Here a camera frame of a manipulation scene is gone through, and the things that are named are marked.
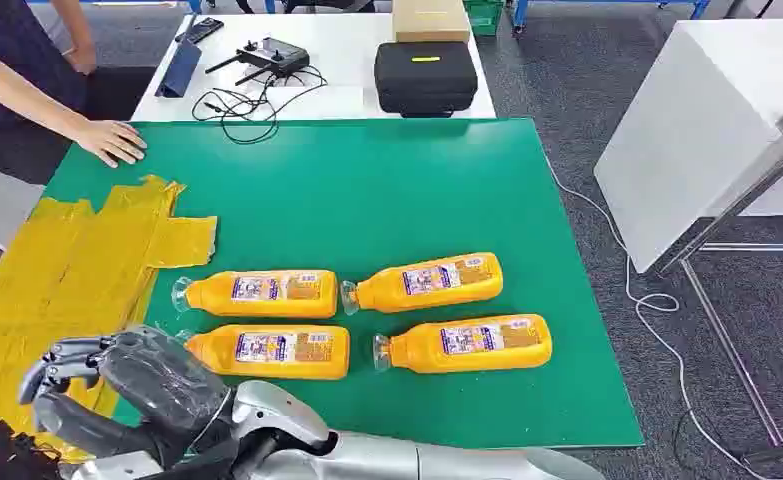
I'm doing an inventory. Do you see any black carry case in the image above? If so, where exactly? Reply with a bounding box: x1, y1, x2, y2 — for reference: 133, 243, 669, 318
373, 40, 479, 120

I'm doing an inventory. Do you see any blue tablet cover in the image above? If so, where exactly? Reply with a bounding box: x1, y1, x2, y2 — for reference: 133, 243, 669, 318
155, 38, 204, 99

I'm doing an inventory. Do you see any person's right hand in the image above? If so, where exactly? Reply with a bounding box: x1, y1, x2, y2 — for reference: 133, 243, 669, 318
72, 119, 148, 170

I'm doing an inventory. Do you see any person's left hand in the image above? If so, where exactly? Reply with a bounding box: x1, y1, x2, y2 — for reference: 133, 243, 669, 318
64, 42, 99, 76

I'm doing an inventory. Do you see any green plastic crate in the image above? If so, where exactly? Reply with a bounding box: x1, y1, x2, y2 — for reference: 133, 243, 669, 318
463, 0, 506, 38

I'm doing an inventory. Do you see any robot right hand grey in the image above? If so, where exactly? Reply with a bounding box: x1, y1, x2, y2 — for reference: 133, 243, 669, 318
18, 324, 235, 466

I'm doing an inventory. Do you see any black floor cable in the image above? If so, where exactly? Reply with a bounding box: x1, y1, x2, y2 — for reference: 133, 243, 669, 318
670, 408, 705, 473

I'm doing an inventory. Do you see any black cable on table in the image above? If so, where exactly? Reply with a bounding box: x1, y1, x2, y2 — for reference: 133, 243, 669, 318
190, 64, 330, 146

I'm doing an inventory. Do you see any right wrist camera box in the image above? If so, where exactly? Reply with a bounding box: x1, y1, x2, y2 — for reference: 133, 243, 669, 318
64, 450, 167, 480

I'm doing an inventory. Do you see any person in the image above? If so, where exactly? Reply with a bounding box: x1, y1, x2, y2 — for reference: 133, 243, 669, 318
0, 0, 148, 188

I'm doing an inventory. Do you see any orange drink bottle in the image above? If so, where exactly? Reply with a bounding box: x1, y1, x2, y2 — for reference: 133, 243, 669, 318
176, 323, 352, 382
171, 268, 340, 321
340, 251, 505, 317
371, 313, 555, 376

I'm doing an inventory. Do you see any large white table top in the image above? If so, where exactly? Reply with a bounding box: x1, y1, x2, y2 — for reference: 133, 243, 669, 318
593, 18, 783, 275

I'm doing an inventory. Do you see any black phone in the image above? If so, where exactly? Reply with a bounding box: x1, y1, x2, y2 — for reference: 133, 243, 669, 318
174, 17, 225, 45

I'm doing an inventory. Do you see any yellow plastic sheet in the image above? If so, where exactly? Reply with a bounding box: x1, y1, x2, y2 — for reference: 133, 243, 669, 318
0, 174, 219, 465

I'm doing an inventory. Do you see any cardboard box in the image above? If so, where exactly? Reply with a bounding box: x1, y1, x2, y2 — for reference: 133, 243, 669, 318
391, 0, 472, 45

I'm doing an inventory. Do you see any black remote controller with antennas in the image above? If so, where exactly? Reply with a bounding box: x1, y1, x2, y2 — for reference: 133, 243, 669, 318
204, 36, 311, 87

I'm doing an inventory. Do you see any green table mat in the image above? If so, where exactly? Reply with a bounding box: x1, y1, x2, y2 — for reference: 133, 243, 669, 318
43, 117, 646, 452

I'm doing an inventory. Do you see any white floor cable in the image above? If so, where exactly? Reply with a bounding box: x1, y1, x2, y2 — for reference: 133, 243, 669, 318
543, 155, 767, 480

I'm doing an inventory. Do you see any blue metal frame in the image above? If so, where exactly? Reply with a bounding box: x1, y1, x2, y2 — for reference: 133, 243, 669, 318
510, 0, 712, 32

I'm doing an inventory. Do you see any steel table frame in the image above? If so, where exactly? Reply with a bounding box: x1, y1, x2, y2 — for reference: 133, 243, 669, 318
654, 107, 783, 466

